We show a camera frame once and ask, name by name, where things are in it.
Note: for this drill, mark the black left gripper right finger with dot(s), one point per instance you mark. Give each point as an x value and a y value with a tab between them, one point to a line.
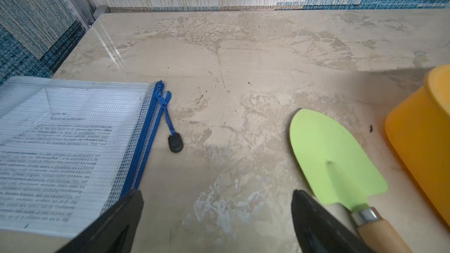
317	231

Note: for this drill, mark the green shovel wooden handle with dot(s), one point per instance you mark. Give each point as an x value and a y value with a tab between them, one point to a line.
339	171

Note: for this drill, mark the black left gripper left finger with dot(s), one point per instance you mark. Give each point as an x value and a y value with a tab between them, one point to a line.
113	231

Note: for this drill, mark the yellow plastic storage box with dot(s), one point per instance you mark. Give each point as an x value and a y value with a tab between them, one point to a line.
418	129

